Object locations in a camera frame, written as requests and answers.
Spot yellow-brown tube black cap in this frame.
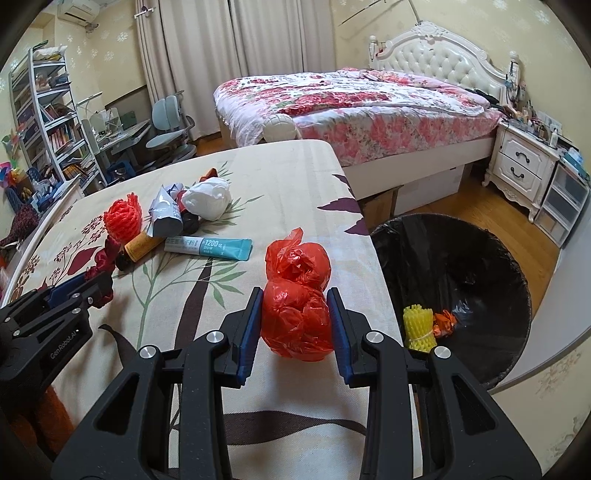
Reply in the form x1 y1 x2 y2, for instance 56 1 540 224
115 231 165 271

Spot orange-red foam net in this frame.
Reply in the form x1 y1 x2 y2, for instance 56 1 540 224
103 192 143 245

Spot yellow foam net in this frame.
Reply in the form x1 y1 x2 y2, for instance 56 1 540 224
403 304 437 353

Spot white plastic mailer bag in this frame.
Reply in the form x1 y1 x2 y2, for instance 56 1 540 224
147 183 183 238

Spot white paper ball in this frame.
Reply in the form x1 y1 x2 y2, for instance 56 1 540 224
181 177 231 221

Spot teal toothpaste tube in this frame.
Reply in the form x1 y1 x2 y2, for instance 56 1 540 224
164 236 252 261

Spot red plastic bag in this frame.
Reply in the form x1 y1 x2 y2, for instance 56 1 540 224
262 227 334 362

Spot orange wrapper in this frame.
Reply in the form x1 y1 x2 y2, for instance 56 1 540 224
433 310 458 338

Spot red can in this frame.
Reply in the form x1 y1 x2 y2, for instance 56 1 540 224
178 203 200 236

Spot orange paper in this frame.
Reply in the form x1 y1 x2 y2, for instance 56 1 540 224
199 168 218 182

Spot black trash bin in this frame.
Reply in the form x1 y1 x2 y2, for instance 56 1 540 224
370 213 533 389

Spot floral cream tablecloth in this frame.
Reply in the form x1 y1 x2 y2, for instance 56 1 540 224
1 142 398 479

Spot white bookshelf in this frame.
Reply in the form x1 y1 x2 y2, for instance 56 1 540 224
8 41 106 194

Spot study desk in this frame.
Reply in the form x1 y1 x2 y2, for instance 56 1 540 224
75 91 151 186

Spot grey-blue desk chair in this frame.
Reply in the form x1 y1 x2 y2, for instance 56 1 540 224
145 90 197 168

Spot white box under bed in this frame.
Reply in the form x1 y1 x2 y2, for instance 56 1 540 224
394 166 465 216

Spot plastic drawer unit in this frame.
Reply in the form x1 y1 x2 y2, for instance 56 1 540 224
534 160 590 248

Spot white nightstand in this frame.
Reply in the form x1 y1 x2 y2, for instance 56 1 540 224
482 120 560 223

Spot beige curtains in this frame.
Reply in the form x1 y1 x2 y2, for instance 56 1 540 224
135 1 335 138

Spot white bed with headboard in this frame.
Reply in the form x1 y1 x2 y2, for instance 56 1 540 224
213 21 507 199

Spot pink floral quilt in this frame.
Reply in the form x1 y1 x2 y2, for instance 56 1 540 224
213 68 502 167

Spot wall air conditioner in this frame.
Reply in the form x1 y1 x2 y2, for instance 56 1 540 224
57 0 100 26

